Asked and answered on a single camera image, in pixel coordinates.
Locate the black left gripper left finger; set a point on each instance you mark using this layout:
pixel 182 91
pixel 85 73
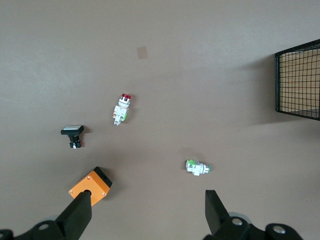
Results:
pixel 77 215

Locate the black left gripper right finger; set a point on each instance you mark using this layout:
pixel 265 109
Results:
pixel 217 212

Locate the red push button switch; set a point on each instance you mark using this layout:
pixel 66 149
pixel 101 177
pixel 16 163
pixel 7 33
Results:
pixel 120 111

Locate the black rectangular push button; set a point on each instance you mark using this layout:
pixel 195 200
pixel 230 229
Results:
pixel 72 130

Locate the brown tape patch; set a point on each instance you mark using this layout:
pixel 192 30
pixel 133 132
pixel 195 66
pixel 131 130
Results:
pixel 142 53

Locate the orange button enclosure box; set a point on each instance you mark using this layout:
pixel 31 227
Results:
pixel 92 182

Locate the green push button switch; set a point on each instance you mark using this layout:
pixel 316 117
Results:
pixel 197 168

